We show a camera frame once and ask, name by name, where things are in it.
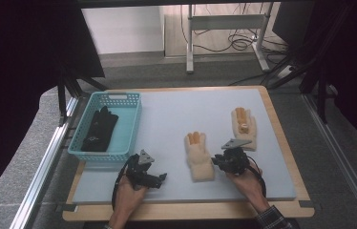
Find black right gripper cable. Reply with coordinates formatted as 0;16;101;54
246;156;267;198

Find white power strip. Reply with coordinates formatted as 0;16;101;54
276;65;294;80

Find light grey-blue table mat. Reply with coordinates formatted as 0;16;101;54
72;88;298;205

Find cream fleece glove orange fingertips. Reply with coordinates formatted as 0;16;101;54
183;131;216;183

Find wooden table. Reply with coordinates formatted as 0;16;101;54
61;84;316;222

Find tangle of black floor cables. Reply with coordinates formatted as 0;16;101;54
179;3;290;58

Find black tripod stand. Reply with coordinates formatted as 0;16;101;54
55;63;108;126
228;3;338;125

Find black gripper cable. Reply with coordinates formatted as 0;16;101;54
111;154;141;211
246;156;267;198

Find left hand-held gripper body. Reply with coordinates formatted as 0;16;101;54
124;148;161;191

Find person's right hand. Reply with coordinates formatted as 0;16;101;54
225;158;270;213

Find aluminium rail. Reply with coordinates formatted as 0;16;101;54
9;95;80;229
302;93;357;227

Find teal perforated plastic basket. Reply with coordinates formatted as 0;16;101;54
67;91;143;164

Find black glove with white print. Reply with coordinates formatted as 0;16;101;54
80;105;117;153

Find black curtain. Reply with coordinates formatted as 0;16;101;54
0;0;106;212
294;0;357;156

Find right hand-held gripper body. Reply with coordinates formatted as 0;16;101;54
218;137;254;176

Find cream fleece glove with tag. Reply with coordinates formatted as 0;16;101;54
230;107;259;152

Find white metal desk frame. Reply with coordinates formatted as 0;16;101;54
185;2;272;75

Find person's left hand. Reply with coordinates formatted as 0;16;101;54
112;177;151;223

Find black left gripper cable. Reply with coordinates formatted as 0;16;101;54
111;154;141;211

